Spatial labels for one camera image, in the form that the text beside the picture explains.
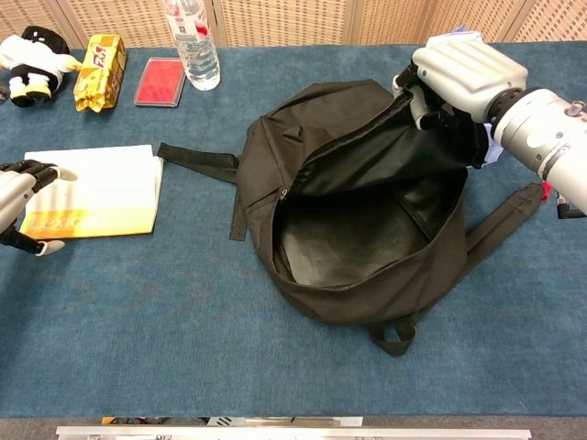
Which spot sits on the black fabric backpack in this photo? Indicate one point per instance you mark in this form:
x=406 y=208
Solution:
x=357 y=293

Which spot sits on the lilac white tissue pack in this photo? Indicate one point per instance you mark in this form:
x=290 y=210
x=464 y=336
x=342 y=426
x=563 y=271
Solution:
x=494 y=149

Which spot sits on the red stamp pad case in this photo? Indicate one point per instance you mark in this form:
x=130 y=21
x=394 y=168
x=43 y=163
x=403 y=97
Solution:
x=160 y=82

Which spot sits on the yellow snack package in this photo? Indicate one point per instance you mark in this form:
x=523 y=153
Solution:
x=98 y=73

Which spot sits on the white book yellow band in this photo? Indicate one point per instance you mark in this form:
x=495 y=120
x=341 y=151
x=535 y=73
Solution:
x=110 y=183

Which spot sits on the black and white plush toy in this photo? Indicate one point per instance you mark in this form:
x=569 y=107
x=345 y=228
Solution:
x=36 y=59

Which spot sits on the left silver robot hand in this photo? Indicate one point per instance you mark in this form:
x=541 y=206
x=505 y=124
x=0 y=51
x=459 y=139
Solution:
x=11 y=197

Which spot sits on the aluminium profile rail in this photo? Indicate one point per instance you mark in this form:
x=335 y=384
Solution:
x=293 y=433

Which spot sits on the blue felt table cover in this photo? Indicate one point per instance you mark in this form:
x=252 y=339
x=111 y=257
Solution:
x=160 y=321

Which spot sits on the beige woven partition screen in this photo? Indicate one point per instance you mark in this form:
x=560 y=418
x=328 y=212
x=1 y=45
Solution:
x=284 y=20

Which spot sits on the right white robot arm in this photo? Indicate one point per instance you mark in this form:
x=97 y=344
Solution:
x=546 y=133

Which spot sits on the clear plastic water bottle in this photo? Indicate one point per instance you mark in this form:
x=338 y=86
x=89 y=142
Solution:
x=197 y=55

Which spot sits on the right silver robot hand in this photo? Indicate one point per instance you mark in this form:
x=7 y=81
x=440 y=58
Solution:
x=468 y=73

